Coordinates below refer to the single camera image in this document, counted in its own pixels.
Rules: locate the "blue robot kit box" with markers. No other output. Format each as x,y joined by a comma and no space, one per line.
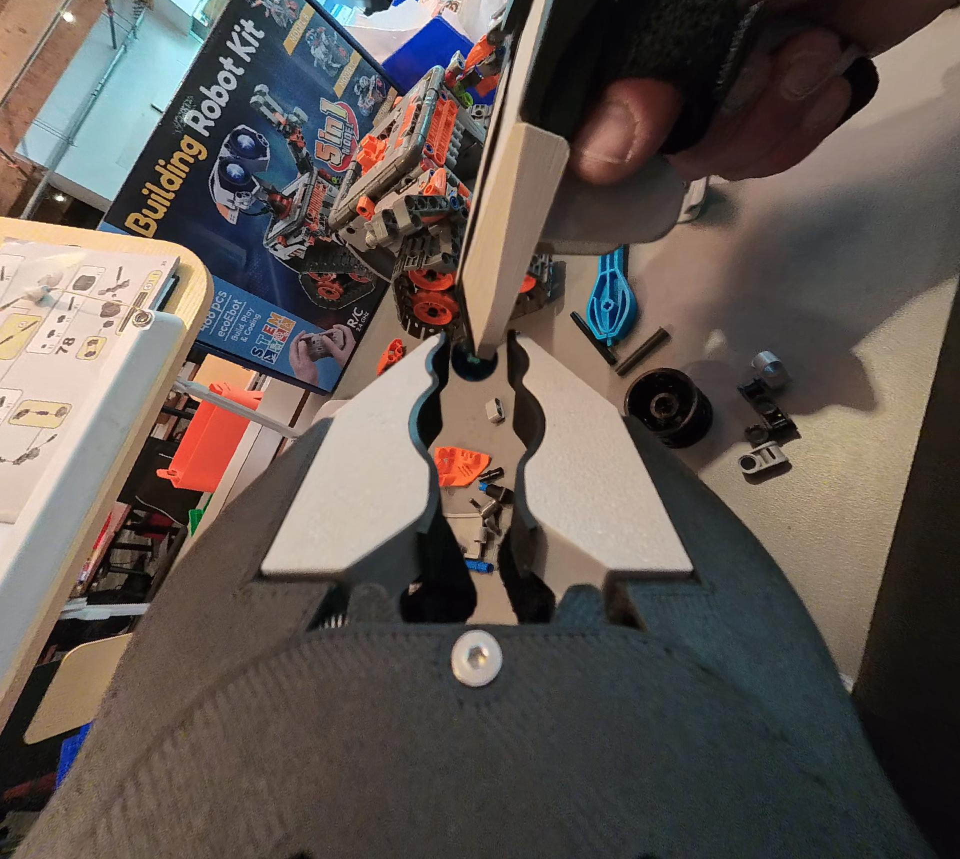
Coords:
225,146

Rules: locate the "black friction pin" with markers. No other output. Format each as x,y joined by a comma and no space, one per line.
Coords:
491,475

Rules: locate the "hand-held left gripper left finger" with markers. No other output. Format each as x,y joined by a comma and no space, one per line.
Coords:
352,491

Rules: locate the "orange angled panel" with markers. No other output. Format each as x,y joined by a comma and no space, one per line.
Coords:
461,465

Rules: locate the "blue translucent ball piece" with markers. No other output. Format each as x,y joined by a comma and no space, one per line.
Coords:
472,364

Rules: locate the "small orange piece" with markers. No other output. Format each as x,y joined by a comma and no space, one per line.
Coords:
391,356

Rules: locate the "silver cylinder connector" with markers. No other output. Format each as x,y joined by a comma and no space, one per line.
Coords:
772,365

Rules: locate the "black toy wheel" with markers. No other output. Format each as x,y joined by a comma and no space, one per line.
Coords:
669,409

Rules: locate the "blue plastic tool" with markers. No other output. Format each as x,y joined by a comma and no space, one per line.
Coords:
615,296

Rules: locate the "grey holed connector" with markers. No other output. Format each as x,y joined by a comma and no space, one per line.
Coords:
763,460

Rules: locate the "orange bin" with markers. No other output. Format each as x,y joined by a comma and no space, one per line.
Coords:
217,439

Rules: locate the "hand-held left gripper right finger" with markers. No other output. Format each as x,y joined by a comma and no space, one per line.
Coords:
600,491

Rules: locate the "short black cross axle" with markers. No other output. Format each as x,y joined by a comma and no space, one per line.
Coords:
592,338

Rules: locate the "grey two-hole beam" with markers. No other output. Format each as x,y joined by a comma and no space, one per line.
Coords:
495,410

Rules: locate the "instruction booklet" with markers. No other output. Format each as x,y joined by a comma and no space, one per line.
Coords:
52,349

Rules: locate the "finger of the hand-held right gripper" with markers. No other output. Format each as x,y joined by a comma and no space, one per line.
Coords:
510,221

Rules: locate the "tracked toy robot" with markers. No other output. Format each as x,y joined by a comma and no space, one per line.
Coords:
405,176

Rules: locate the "black angled connector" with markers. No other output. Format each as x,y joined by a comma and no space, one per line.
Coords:
765,413

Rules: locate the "black elbow connector blue pin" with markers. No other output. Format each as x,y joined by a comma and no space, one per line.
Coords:
496,494

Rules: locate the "blue storage bin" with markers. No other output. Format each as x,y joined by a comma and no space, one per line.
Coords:
420,60

